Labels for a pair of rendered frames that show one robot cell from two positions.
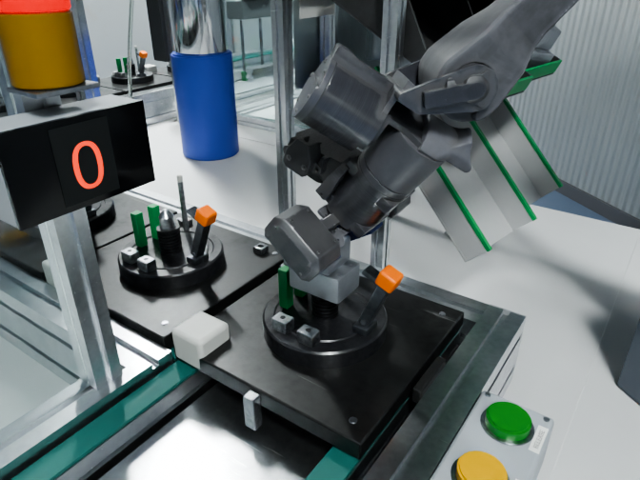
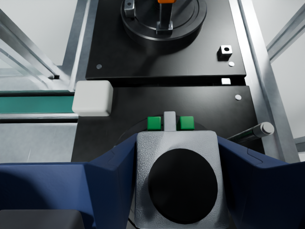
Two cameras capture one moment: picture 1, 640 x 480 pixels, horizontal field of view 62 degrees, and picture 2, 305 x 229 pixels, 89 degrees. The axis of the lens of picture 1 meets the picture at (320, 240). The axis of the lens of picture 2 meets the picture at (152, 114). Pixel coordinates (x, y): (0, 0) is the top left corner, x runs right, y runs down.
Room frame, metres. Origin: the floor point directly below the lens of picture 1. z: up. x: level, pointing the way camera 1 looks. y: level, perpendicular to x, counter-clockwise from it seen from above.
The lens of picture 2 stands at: (0.48, 0.01, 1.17)
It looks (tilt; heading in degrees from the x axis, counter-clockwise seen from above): 70 degrees down; 60
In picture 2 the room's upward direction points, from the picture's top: 5 degrees counter-clockwise
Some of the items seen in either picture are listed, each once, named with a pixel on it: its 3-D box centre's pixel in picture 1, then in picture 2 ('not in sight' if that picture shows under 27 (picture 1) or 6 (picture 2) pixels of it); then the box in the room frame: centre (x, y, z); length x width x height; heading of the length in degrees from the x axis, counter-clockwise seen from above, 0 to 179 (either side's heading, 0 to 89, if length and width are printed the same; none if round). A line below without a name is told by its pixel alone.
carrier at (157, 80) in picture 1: (130, 68); not in sight; (1.89, 0.65, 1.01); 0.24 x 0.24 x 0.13; 55
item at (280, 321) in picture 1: (283, 323); not in sight; (0.46, 0.04, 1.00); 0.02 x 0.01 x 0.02; 55
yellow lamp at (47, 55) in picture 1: (41, 48); not in sight; (0.40, 0.20, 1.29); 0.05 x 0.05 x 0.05
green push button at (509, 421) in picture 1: (507, 424); not in sight; (0.35, -0.17, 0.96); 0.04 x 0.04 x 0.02
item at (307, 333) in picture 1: (308, 335); not in sight; (0.44, 0.01, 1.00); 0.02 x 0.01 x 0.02; 55
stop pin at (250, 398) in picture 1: (252, 410); not in sight; (0.39, 0.07, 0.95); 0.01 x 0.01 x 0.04; 55
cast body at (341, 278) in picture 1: (316, 256); (173, 162); (0.50, 0.00, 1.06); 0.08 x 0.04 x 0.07; 55
